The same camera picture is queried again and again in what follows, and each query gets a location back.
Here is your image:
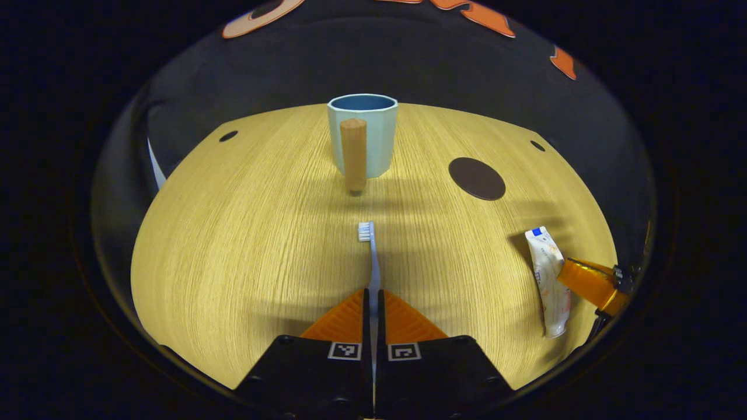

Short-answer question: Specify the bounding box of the white toothpaste tube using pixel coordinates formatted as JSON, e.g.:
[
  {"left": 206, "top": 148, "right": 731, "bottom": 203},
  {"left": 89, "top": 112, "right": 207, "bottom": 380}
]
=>
[{"left": 524, "top": 226, "right": 573, "bottom": 339}]

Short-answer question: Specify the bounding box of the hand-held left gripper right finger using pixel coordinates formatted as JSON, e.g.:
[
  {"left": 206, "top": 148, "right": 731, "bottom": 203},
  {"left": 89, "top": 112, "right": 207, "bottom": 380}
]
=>
[{"left": 375, "top": 289, "right": 515, "bottom": 420}]

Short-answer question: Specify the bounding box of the blue white toothbrush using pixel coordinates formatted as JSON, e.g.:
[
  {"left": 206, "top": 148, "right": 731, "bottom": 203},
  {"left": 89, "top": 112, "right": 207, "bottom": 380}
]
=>
[{"left": 357, "top": 220, "right": 383, "bottom": 386}]

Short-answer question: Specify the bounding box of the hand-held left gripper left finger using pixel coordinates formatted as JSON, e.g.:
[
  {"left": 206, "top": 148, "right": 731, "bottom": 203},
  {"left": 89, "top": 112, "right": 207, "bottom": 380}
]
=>
[{"left": 233, "top": 288, "right": 374, "bottom": 420}]

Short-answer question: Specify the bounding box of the black backdrop cloth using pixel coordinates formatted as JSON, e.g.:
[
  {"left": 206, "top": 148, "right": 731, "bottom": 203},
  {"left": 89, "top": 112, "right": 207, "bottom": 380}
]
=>
[{"left": 90, "top": 0, "right": 660, "bottom": 281}]

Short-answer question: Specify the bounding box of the light blue cup wooden handle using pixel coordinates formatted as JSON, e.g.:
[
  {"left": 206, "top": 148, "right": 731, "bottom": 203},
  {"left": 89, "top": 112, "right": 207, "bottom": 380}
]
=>
[{"left": 327, "top": 93, "right": 399, "bottom": 195}]

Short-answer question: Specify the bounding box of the dark brown round coaster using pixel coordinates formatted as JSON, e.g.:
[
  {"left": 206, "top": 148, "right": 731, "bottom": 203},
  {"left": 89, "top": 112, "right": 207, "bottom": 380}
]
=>
[{"left": 448, "top": 157, "right": 507, "bottom": 201}]

